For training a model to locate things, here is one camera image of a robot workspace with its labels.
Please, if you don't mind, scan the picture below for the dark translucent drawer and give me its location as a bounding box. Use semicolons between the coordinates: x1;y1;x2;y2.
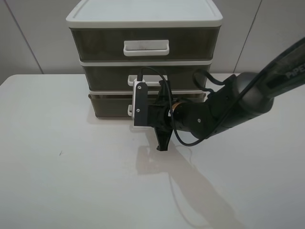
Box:
88;93;205;118
83;65;210;91
71;27;220;62

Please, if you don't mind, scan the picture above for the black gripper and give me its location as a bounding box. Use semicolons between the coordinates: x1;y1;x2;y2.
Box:
148;80;173;151

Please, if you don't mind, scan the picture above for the dark translucent top drawer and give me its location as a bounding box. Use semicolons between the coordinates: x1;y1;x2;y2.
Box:
71;27;220;62

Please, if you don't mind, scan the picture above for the black camera cable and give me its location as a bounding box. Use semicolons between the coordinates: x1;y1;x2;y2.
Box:
136;67;240;147

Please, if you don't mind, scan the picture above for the dark translucent bottom drawer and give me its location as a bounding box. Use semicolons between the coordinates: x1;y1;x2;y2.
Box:
88;93;205;118

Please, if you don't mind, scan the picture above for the dark translucent middle drawer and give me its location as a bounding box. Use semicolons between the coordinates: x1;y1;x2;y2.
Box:
83;65;210;91

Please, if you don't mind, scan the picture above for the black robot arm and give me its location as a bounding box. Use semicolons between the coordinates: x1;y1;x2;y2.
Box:
147;39;305;151

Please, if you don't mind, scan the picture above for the white plastic drawer cabinet frame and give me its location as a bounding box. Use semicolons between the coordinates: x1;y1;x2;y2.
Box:
65;0;224;95

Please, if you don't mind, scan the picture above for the white black wrist camera box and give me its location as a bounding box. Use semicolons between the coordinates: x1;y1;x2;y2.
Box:
132;81;150;127

